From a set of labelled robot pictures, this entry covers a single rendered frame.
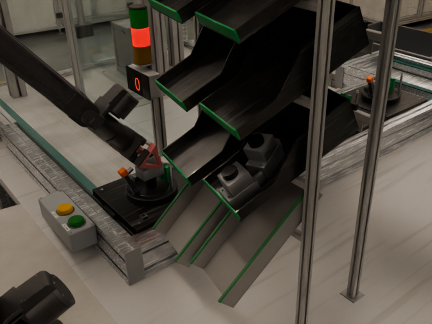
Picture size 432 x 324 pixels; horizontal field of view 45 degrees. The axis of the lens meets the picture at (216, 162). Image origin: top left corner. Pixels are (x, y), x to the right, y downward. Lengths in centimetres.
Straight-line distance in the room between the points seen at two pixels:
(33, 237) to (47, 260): 12
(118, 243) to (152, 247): 8
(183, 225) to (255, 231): 20
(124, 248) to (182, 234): 15
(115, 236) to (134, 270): 10
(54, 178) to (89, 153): 24
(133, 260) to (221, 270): 26
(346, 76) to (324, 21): 154
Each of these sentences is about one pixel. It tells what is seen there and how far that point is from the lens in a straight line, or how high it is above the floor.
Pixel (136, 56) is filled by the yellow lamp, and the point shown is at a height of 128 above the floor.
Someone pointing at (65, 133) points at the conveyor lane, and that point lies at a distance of 193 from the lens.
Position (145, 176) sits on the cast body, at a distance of 135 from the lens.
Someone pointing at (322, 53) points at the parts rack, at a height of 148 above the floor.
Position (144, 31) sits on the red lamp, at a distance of 144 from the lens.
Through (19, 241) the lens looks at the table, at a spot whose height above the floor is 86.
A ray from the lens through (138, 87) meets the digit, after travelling 150.
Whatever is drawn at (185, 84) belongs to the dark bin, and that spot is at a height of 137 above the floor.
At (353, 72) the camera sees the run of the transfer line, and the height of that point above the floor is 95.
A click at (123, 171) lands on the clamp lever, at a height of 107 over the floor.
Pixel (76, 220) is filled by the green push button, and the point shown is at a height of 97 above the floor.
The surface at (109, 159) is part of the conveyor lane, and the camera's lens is 171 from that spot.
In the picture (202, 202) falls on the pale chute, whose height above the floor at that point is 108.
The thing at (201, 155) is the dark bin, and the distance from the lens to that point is 107.
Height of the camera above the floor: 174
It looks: 30 degrees down
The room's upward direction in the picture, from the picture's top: 2 degrees counter-clockwise
